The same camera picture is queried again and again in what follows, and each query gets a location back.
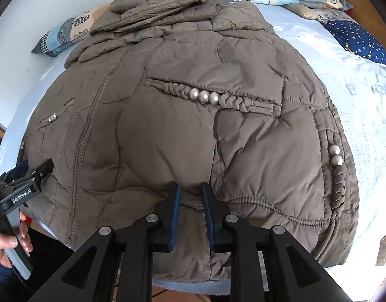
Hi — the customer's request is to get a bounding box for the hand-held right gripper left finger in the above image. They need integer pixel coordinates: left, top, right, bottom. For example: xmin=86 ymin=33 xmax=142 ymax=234
xmin=27 ymin=183 xmax=181 ymax=302

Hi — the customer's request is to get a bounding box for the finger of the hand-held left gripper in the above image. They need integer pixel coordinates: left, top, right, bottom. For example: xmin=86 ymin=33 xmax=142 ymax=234
xmin=0 ymin=160 xmax=30 ymax=185
xmin=20 ymin=158 xmax=55 ymax=183

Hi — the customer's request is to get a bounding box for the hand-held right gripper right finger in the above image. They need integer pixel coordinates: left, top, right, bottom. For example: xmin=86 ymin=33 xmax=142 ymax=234
xmin=202 ymin=183 xmax=354 ymax=302

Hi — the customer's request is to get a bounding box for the brown quilted jacket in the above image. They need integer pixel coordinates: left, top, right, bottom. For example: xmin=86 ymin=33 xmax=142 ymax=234
xmin=18 ymin=0 xmax=360 ymax=284

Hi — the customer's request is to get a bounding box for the person's left hand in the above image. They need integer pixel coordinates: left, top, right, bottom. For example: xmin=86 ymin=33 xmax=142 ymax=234
xmin=0 ymin=211 xmax=34 ymax=270

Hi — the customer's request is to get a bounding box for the light blue cloud blanket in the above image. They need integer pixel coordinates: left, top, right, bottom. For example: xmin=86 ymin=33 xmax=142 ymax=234
xmin=0 ymin=3 xmax=386 ymax=296

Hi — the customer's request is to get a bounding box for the small beige pillow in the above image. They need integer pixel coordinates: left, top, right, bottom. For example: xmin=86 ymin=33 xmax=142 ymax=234
xmin=281 ymin=3 xmax=318 ymax=19

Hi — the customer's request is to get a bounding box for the navy star pillow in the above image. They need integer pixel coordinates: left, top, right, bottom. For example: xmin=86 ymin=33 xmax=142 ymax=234
xmin=325 ymin=20 xmax=386 ymax=68

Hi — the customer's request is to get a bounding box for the grey printed pillow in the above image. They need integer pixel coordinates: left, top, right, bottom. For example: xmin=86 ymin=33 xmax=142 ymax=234
xmin=316 ymin=9 xmax=351 ymax=24

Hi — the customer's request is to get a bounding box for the wooden headboard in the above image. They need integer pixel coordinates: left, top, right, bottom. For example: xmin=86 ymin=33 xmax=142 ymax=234
xmin=317 ymin=0 xmax=386 ymax=57

